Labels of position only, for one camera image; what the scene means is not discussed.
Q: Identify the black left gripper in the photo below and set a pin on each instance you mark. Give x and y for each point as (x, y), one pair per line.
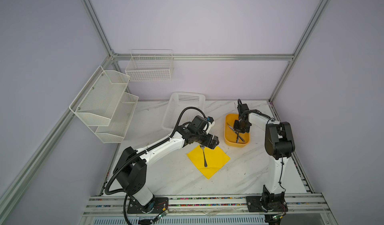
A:
(207, 143)

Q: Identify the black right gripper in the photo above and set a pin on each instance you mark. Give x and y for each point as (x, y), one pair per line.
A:
(235, 128)

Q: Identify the silver fork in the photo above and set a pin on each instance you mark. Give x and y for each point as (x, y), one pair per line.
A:
(237, 137)

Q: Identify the silver spoon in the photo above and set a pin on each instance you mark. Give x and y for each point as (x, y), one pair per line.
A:
(204, 157)

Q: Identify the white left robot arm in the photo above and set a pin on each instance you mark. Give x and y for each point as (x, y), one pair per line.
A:
(131, 169)

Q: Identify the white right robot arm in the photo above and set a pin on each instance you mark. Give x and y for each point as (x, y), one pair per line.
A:
(279, 145)

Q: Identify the yellow plastic tray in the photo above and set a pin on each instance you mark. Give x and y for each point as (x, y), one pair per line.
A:
(231, 136)

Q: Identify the white perforated plastic basket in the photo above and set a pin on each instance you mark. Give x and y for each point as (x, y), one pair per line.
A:
(177, 103)

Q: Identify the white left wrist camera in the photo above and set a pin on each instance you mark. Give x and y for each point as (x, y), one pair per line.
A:
(210, 124)

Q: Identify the white mesh lower wall shelf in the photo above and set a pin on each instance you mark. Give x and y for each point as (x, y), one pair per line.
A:
(118, 127)

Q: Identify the white mesh wall shelf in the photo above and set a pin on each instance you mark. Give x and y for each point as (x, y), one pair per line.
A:
(96, 104)
(118, 127)

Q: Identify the white wire wall basket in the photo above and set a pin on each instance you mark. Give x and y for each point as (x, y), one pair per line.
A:
(147, 65)

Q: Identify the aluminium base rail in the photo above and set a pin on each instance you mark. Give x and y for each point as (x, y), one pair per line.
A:
(297, 209)

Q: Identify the white mesh upper wall shelf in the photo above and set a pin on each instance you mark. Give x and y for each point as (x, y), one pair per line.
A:
(96, 104)

